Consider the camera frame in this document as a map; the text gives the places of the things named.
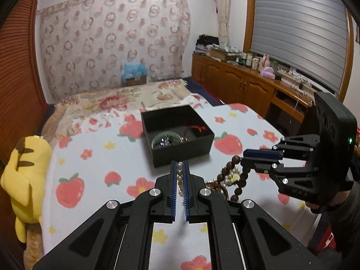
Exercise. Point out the floral bed blanket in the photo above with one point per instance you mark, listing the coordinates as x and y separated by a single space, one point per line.
112 98

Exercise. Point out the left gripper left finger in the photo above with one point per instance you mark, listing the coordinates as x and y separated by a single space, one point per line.
118 235

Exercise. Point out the green jade bangle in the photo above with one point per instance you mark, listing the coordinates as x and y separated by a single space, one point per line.
155 141

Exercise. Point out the stack of folded clothes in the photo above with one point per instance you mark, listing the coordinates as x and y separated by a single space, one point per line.
204 44

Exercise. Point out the black open jewelry box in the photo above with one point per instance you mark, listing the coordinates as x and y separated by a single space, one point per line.
185 121

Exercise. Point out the brown louvered wardrobe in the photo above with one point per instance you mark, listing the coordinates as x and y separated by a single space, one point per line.
23 103

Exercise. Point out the wooden sideboard cabinet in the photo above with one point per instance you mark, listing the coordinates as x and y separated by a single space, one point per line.
283 107

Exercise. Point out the grey window blind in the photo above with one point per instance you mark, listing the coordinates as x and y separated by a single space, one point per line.
309 35

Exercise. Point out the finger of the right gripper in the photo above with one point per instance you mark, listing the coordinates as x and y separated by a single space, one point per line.
260 165
263 154

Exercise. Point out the beige tied window curtain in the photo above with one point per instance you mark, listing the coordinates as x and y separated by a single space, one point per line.
223 8

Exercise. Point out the blue tissue cardboard box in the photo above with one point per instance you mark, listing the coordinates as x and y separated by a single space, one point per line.
134 74

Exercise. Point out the pink circle pattern curtain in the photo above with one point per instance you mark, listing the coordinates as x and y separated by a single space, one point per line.
86 45

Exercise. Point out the silver rhinestone hair clip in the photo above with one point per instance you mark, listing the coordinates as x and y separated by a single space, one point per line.
166 141

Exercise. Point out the yellow plush toy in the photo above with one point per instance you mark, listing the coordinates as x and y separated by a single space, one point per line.
24 181

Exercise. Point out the person's right hand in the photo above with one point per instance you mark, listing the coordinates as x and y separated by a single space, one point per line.
340 198

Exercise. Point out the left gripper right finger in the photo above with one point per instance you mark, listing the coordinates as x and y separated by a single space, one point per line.
242 235

